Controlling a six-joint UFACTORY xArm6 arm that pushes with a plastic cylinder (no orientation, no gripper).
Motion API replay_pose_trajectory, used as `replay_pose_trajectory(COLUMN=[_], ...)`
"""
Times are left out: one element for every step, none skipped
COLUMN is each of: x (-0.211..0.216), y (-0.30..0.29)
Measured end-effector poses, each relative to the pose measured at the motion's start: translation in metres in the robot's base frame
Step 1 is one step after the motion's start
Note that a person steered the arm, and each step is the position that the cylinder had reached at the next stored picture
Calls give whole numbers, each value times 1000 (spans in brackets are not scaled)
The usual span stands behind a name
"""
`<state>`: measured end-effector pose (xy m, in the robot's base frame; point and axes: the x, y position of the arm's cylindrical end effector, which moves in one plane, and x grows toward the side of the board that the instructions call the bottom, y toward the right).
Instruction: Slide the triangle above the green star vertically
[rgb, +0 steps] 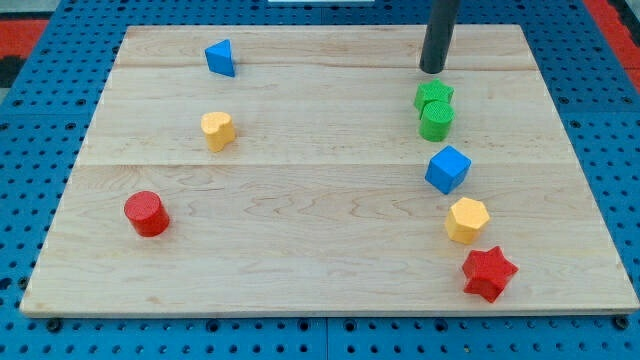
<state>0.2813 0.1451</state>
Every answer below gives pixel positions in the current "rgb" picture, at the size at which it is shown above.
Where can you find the green star block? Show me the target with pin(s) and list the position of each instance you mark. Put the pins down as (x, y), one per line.
(435, 90)

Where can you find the blue triangle block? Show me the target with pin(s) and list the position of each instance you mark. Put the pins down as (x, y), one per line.
(219, 58)

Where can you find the red star block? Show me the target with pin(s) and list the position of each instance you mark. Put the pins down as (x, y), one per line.
(487, 273)

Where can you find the light wooden board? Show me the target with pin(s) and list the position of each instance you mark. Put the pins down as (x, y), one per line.
(319, 207)

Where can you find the yellow heart block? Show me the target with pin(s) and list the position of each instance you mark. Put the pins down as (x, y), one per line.
(218, 130)

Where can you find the blue cube block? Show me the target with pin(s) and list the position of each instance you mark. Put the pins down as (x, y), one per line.
(447, 169)

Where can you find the green cylinder block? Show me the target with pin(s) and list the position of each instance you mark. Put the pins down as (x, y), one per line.
(435, 121)

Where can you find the yellow hexagon block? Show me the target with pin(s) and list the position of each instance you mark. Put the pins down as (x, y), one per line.
(466, 220)

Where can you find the red cylinder block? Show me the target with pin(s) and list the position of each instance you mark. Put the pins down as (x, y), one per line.
(146, 213)

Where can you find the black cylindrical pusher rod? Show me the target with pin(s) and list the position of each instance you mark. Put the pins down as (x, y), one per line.
(438, 35)

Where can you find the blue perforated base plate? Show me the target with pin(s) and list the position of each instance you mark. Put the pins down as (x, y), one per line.
(49, 106)

